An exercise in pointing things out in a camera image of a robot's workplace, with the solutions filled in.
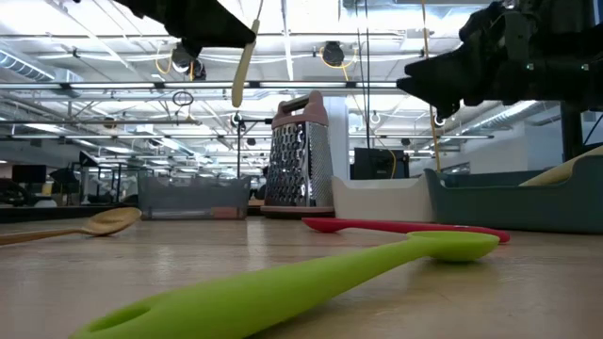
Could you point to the black table frame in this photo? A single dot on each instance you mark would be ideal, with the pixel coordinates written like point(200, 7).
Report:
point(47, 214)

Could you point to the red silicone spoon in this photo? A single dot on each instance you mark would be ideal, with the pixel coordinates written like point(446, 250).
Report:
point(339, 225)

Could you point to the white plastic bin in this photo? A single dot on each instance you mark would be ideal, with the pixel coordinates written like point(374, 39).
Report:
point(377, 202)

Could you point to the teal plastic bin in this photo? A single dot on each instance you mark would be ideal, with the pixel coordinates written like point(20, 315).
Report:
point(518, 207)

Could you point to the long ceiling light bar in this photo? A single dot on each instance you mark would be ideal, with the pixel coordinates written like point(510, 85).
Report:
point(141, 85)

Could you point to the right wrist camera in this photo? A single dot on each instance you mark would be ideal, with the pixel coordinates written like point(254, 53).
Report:
point(494, 21)

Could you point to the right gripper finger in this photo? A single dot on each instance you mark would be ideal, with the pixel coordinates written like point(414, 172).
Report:
point(447, 109)
point(447, 77)

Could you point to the black monitor stand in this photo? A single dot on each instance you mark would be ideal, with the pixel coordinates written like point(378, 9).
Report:
point(571, 132)

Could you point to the black background monitor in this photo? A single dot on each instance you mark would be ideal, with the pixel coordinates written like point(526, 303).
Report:
point(29, 173)

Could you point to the cream butter knife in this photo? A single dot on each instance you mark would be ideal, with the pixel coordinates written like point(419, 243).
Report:
point(240, 80)

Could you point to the black light stand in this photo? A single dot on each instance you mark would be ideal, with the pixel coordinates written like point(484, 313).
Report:
point(238, 150)

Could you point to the black box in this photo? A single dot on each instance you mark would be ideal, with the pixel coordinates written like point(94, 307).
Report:
point(377, 163)

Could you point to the lime green silicone spoon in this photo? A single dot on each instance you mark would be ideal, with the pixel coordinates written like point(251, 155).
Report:
point(282, 292)

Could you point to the grey translucent plastic bin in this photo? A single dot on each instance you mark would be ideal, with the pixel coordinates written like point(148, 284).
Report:
point(188, 198)

